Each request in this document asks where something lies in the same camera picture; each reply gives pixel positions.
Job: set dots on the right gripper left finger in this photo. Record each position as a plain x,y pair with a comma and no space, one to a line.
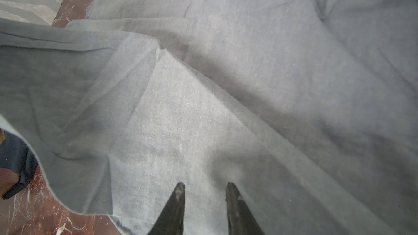
171,219

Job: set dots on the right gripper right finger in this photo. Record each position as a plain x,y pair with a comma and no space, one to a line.
240,219

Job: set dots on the grey long sleeve shirt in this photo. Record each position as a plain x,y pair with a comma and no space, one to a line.
309,106

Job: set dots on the folded multicolour plaid shirt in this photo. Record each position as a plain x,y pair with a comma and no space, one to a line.
18,165

